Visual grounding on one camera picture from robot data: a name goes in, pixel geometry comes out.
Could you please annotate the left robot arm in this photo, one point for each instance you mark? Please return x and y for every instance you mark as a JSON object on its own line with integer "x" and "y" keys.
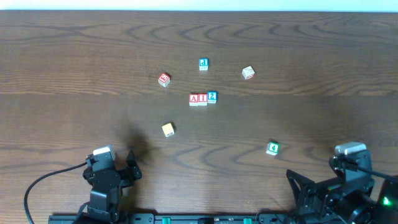
{"x": 104, "y": 204}

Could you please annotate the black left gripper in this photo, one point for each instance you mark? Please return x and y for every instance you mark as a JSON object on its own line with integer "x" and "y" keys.
{"x": 125, "y": 175}

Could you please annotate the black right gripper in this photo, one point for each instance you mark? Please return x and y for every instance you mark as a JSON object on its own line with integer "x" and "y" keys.
{"x": 311, "y": 193}

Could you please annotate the red letter E block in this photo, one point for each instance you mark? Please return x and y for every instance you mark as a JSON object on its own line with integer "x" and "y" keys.
{"x": 164, "y": 79}

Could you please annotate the red letter A block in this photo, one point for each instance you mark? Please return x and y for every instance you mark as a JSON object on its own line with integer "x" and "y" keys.
{"x": 193, "y": 99}

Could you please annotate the green number 4 block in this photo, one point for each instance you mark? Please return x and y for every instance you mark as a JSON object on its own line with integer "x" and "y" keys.
{"x": 272, "y": 148}

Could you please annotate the red letter I block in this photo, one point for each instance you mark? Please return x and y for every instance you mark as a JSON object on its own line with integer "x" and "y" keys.
{"x": 202, "y": 99}

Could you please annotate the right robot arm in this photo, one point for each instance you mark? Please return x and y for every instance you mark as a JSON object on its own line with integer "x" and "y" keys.
{"x": 383, "y": 213}

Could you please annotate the white block red print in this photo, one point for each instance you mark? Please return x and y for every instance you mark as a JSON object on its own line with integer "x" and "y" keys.
{"x": 248, "y": 72}

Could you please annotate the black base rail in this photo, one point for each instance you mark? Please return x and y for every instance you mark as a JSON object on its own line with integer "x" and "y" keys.
{"x": 267, "y": 217}

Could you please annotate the blue number 2 block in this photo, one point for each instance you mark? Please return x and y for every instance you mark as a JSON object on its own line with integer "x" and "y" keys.
{"x": 212, "y": 97}

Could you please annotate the blue letter P block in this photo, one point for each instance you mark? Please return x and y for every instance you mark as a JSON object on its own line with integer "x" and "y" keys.
{"x": 203, "y": 64}

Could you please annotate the yellow wooden block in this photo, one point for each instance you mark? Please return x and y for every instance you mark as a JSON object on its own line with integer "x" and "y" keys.
{"x": 168, "y": 129}

